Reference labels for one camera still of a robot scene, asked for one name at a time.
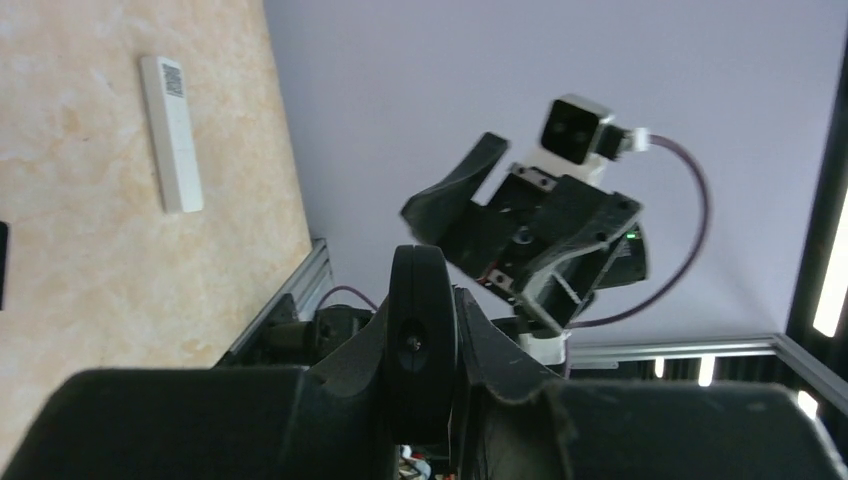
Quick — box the black TV remote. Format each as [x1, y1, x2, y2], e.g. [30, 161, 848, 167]
[382, 245, 458, 445]

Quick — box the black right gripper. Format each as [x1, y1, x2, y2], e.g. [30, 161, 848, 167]
[400, 132, 648, 331]

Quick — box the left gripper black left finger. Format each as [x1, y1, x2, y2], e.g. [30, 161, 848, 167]
[3, 303, 397, 479]

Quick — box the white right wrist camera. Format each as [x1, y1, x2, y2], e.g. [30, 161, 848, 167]
[522, 94, 632, 187]

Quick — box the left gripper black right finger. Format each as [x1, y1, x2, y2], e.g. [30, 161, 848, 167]
[453, 288, 847, 479]

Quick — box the white air conditioner remote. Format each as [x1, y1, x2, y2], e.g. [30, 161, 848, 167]
[139, 56, 204, 214]

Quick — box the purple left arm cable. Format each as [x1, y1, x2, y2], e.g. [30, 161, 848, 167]
[314, 284, 380, 316]

